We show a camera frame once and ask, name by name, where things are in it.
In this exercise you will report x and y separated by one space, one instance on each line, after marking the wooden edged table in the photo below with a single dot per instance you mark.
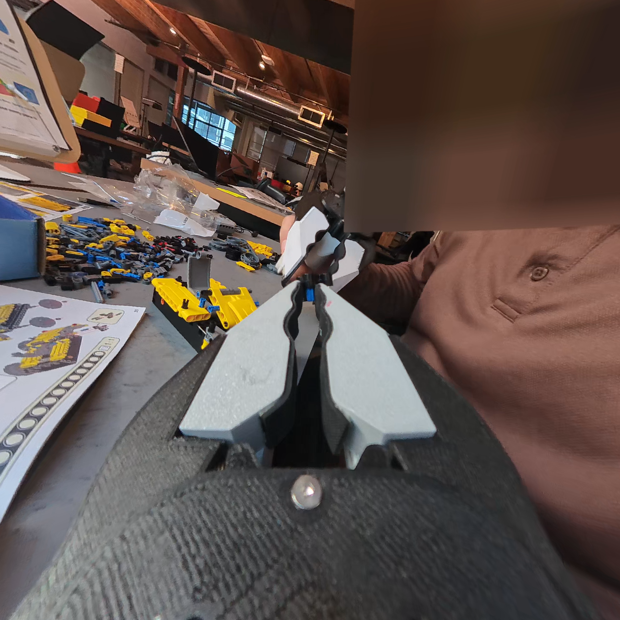
232 199

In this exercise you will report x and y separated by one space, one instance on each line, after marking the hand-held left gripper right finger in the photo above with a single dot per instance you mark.
373 382

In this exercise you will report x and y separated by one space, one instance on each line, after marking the grey battery block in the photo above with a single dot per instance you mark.
224 224

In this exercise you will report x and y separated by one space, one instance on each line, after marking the paned window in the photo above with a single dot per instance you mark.
208 123

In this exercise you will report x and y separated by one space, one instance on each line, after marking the pile of loose building pieces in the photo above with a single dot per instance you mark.
121 256

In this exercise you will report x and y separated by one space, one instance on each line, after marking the black foam board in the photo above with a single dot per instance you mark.
63 29

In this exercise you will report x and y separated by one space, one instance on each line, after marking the printed paper sheet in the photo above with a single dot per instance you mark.
261 193

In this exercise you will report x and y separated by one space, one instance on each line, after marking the pile of grey wheel pieces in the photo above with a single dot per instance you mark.
237 244

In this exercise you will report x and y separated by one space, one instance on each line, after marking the dark wooden workbench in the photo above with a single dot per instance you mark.
111 140

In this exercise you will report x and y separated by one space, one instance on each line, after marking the crumpled clear plastic bag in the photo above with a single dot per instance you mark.
169 186

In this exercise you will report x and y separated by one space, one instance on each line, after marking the yellow printed leaflet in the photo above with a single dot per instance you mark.
38 201

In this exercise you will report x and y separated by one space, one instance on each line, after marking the open instruction booklet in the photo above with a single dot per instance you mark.
48 348

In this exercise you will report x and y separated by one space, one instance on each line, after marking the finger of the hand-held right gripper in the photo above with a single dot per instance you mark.
298 242
349 264

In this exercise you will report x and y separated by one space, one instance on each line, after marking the white flat stand base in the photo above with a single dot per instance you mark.
12 173

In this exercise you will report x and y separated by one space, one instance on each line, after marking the metal air duct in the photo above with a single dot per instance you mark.
271 99

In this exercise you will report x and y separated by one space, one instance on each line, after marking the wooden sign board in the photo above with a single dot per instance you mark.
19 72

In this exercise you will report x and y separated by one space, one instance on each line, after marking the blue cardboard box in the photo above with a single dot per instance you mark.
19 242

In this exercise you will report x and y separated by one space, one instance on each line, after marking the black and blue pin connector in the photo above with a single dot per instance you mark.
311 286

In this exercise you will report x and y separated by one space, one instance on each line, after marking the person's right forearm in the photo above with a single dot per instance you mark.
378 286

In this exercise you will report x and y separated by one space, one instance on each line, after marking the stack of coloured bins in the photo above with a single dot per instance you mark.
92 114

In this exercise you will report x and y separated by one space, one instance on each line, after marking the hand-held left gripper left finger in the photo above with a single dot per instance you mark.
242 382

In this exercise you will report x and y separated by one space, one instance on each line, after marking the orange traffic cone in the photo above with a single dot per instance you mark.
68 167

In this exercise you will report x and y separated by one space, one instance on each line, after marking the yellow sticky note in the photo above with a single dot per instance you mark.
237 191

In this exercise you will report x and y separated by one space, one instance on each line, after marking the yellow toy vehicle model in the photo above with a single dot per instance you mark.
208 305

